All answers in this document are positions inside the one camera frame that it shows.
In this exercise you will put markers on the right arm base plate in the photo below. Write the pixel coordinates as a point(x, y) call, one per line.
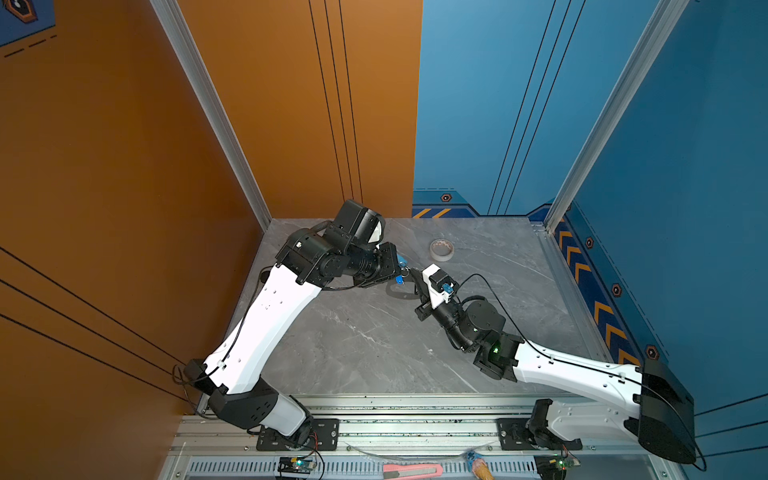
point(527, 434)

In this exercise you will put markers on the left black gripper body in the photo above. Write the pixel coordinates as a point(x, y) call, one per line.
point(385, 265)

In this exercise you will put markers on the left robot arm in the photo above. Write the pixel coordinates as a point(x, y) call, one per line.
point(310, 259)

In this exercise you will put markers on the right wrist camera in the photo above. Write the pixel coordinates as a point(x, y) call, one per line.
point(441, 287)

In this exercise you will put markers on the left circuit board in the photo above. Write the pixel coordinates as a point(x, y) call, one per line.
point(296, 467)

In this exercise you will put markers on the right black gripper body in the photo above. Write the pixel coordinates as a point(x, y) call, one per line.
point(427, 311)

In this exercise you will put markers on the masking tape roll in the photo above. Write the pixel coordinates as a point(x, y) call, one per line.
point(441, 250)

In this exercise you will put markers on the toy ice cream cone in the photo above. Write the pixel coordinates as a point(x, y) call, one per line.
point(478, 466)

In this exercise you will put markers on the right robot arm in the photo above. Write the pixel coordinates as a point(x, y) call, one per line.
point(647, 403)

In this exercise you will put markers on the circuit board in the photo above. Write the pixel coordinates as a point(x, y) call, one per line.
point(296, 467)
point(554, 468)

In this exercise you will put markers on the pink utility knife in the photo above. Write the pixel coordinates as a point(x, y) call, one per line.
point(411, 471)

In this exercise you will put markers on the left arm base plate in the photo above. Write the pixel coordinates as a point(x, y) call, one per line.
point(320, 434)

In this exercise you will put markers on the right circuit board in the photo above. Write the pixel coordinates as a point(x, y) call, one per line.
point(554, 468)

